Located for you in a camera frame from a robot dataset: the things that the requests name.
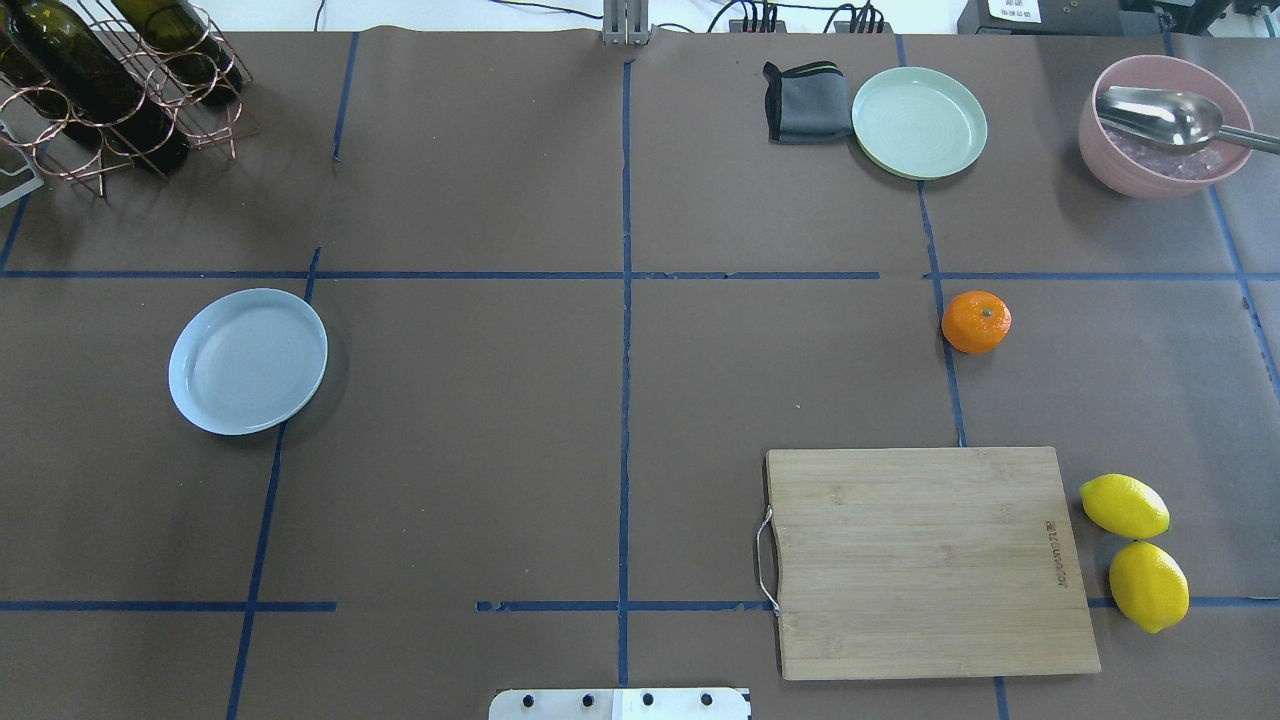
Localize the orange fruit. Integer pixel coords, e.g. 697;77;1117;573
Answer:
940;290;1012;354

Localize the light blue plate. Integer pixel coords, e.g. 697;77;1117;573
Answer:
168;288;329;436

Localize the light green plate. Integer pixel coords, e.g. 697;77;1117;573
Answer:
851;67;989;181

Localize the dark grey folded cloth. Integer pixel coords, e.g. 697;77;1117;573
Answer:
763;61;854;145

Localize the wooden cutting board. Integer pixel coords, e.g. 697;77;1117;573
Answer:
765;446;1101;682

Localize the yellow lemon near board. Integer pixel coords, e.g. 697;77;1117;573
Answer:
1079;473;1171;541

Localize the yellow lemon far side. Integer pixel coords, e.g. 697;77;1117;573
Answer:
1107;541;1190;634

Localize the pink bowl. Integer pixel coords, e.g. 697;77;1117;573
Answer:
1076;54;1254;199

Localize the dark wine bottle right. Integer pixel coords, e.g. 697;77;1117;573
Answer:
113;1;243;108

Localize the dark wine bottle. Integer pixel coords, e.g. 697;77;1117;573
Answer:
113;1;243;108
3;1;189;176

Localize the metal ice scoop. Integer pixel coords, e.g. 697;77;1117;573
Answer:
1094;86;1279;155

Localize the clear ice cubes pile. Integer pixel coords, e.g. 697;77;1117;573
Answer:
1103;126;1225;181

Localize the dark wine bottle left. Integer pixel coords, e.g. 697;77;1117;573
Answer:
3;1;189;176

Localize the aluminium frame post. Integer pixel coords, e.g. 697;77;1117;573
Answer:
602;0;652;46

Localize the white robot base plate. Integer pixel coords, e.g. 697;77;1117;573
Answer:
488;687;753;719

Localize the copper wire bottle rack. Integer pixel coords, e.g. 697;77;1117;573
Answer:
3;1;262;196

